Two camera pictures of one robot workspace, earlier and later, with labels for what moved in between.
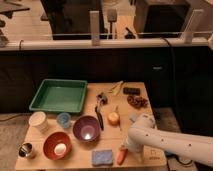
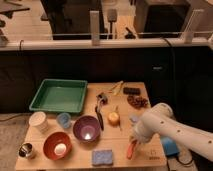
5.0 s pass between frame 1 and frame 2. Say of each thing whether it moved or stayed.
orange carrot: moved
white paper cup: stayed
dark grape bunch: stayed
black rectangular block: stayed
